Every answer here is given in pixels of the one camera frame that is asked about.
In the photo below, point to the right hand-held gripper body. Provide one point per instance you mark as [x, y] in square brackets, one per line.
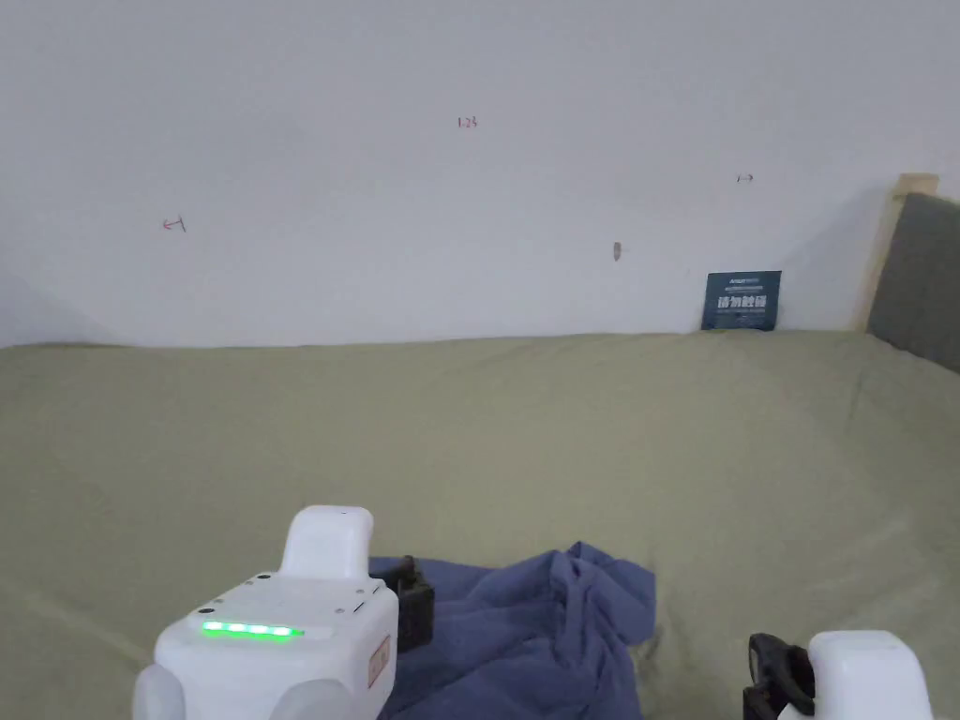
[870, 682]

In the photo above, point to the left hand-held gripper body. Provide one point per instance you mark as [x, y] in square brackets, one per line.
[300, 660]

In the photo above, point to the blue shirt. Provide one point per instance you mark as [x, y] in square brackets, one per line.
[525, 645]

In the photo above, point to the bed with pale green sheet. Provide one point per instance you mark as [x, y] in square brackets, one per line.
[480, 435]

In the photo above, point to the dark blue printed card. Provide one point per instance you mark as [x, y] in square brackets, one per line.
[741, 301]

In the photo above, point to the grey padded headboard, wooden frame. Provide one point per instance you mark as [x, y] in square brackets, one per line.
[919, 277]

